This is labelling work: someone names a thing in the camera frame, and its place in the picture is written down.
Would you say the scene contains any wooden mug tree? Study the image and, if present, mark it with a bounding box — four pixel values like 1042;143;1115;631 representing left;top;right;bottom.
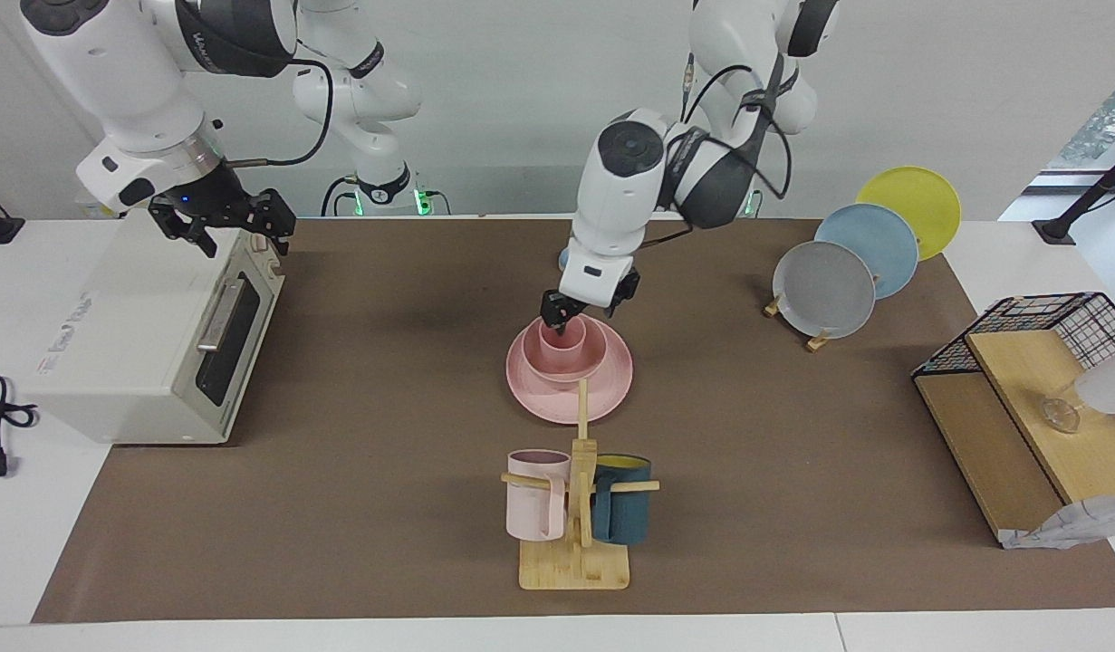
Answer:
501;379;660;591

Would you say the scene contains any dark teal mug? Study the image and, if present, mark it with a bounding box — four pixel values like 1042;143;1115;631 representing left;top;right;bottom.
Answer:
591;455;653;546

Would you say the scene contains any grey plate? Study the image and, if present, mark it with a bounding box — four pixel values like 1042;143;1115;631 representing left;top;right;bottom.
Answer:
773;241;877;340

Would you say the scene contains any pink plate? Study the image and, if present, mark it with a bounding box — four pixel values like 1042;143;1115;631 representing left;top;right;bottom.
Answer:
505;317;634;426

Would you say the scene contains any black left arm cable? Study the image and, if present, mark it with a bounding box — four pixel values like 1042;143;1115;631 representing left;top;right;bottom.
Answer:
639;50;793;251

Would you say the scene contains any wooden plate rack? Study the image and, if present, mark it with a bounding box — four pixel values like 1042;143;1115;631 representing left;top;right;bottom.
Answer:
764;272;884;354

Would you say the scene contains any pink bowl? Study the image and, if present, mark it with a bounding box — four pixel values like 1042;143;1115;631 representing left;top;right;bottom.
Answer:
521;312;609;384

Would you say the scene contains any window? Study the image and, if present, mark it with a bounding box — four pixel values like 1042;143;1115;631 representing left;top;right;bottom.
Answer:
1049;68;1115;173

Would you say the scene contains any blue plate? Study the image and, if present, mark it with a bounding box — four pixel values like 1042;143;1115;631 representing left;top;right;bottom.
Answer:
813;204;920;300

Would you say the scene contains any wooden shelf with marble sides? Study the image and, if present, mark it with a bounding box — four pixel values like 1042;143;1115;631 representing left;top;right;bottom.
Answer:
913;312;1115;551

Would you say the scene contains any pink mug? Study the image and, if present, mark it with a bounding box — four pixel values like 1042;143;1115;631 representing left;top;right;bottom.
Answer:
505;449;572;542

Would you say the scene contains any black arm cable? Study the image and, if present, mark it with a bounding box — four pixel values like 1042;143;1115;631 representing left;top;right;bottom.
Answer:
639;50;793;251
222;56;336;169

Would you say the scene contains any pink cup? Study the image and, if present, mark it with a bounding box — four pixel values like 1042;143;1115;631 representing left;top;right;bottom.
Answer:
537;312;590;357

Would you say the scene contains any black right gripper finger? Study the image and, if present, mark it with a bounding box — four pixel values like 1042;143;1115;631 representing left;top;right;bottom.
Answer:
148;201;219;260
245;187;297;256

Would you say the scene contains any yellow plate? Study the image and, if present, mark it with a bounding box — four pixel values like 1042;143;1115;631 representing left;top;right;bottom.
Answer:
856;167;962;262

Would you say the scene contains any beige toaster oven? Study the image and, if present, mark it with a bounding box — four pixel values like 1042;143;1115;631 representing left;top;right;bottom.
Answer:
27;208;286;446

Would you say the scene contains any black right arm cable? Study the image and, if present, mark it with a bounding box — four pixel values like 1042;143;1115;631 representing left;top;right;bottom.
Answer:
222;56;336;169

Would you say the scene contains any clear glass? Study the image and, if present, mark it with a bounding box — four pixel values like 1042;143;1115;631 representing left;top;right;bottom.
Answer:
1042;344;1115;434

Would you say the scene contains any black wire basket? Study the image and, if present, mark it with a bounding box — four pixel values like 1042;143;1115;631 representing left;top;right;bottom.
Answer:
913;292;1115;431

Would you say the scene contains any brown table mat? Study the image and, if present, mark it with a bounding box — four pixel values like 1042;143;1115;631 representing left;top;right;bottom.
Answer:
32;217;1115;624

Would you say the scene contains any black camera stand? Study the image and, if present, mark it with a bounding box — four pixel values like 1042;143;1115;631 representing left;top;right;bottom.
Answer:
1033;145;1115;245

